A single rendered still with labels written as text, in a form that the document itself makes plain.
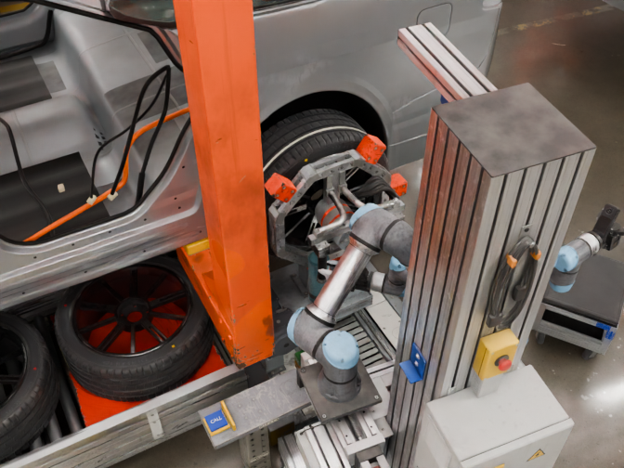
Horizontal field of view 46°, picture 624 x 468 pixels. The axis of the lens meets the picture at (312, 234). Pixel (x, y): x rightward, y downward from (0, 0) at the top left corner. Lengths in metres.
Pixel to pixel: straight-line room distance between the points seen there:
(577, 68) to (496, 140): 4.24
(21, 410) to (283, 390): 1.01
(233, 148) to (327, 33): 0.80
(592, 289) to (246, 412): 1.73
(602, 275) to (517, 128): 2.21
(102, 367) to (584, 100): 3.73
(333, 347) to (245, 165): 0.64
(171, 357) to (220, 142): 1.20
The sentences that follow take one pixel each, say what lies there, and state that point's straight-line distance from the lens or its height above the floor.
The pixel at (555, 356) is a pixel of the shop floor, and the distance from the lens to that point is 3.79.
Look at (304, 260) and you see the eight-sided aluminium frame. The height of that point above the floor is 0.65.
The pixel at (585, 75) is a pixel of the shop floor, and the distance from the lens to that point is 5.70.
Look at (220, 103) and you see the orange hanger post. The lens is 2.03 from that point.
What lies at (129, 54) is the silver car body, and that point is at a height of 1.03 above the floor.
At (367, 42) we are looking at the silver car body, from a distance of 2.90.
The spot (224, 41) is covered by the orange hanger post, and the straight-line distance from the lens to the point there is 1.94.
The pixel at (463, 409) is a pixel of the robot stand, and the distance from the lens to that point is 2.06.
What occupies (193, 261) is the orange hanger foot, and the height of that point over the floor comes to 0.68.
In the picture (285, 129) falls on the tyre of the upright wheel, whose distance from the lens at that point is 2.94.
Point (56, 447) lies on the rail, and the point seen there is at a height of 0.39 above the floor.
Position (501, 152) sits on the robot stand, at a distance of 1.52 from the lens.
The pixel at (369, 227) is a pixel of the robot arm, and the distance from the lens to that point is 2.35.
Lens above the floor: 2.97
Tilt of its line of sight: 46 degrees down
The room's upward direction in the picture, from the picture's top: straight up
